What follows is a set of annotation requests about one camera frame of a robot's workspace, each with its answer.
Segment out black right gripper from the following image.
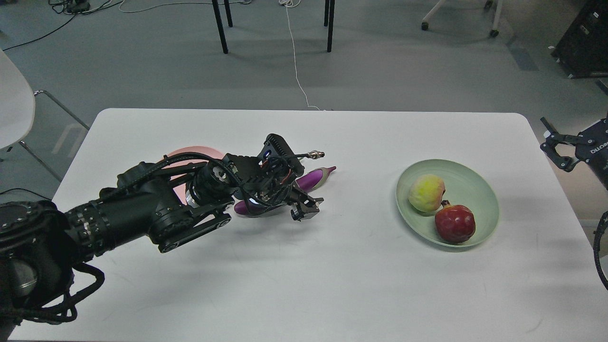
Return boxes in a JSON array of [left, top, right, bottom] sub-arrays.
[[540, 116, 608, 177]]

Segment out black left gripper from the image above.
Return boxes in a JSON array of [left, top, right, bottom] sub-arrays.
[[185, 153, 324, 221]]

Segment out purple eggplant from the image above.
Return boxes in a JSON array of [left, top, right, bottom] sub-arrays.
[[234, 165, 337, 217]]

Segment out yellow green apple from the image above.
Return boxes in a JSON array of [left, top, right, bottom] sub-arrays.
[[408, 174, 446, 213]]

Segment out red pomegranate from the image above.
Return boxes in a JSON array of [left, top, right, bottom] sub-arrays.
[[434, 200, 477, 243]]

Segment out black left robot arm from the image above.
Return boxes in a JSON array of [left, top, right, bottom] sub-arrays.
[[1, 149, 325, 329]]

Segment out black equipment case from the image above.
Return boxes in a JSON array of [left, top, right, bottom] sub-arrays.
[[551, 0, 608, 78]]

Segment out green plate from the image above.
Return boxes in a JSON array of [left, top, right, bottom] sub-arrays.
[[395, 159, 500, 249]]

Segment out pink plate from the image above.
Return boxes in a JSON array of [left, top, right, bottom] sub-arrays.
[[161, 146, 226, 206]]

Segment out white rolling chair base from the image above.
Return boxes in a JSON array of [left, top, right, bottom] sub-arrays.
[[419, 0, 504, 39]]

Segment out black table legs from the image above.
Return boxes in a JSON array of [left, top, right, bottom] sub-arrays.
[[211, 0, 336, 54]]

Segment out white chair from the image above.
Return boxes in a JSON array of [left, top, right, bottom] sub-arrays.
[[0, 51, 90, 182]]

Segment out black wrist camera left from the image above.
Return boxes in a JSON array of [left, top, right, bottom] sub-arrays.
[[257, 133, 325, 168]]

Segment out white floor cable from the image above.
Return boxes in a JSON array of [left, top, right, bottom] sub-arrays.
[[278, 0, 321, 111]]

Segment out black floor cables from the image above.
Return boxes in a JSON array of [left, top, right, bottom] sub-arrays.
[[3, 0, 125, 51]]

